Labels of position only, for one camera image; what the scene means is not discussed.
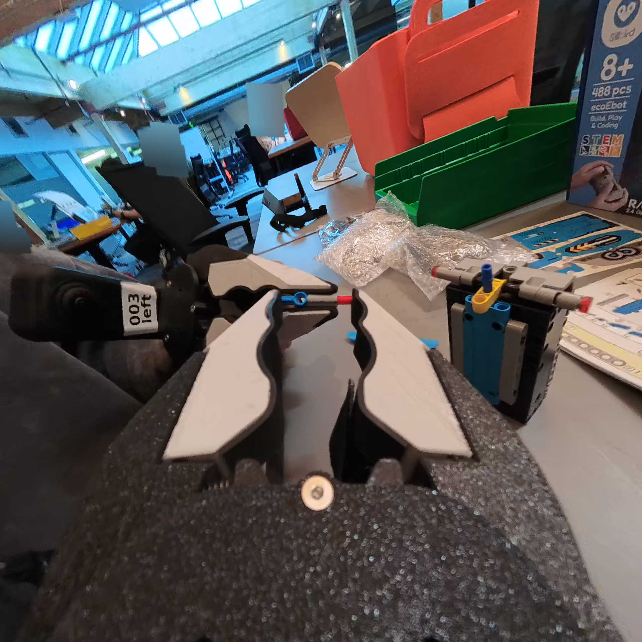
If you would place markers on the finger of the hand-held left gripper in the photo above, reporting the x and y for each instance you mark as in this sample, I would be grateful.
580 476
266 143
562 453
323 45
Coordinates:
261 276
306 319

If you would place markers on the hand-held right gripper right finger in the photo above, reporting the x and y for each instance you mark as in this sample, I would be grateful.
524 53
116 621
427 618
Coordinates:
406 401

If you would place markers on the orange plastic case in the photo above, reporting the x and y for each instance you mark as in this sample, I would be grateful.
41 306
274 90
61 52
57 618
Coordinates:
441 90

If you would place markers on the blue grey axle assembly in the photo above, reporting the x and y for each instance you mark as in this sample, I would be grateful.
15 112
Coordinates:
429 344

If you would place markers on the black phone stand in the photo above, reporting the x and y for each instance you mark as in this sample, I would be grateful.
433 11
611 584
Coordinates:
291 213

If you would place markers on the blue sticker sheet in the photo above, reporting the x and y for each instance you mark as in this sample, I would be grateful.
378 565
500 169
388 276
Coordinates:
577 241

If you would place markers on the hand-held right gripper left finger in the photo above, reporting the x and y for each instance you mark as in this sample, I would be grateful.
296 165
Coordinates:
226 401

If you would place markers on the grey desk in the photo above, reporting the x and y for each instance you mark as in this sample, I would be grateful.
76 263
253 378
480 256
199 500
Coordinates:
592 471

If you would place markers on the grey axle with red end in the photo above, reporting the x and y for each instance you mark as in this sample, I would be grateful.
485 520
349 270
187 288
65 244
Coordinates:
341 299

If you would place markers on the folded instruction leaflet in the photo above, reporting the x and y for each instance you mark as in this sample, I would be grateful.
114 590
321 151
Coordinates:
612 331

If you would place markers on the black blue brick model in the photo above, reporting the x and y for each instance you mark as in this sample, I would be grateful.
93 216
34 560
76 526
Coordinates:
512 341

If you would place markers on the green plastic bin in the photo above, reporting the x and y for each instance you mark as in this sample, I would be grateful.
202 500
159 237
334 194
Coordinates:
482 171

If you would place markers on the black office chair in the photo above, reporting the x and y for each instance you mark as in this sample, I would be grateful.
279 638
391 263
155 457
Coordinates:
171 211

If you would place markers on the robot kit box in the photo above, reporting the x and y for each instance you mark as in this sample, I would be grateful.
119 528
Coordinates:
612 90

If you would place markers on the white table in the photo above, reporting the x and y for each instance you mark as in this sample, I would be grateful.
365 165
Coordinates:
346 201

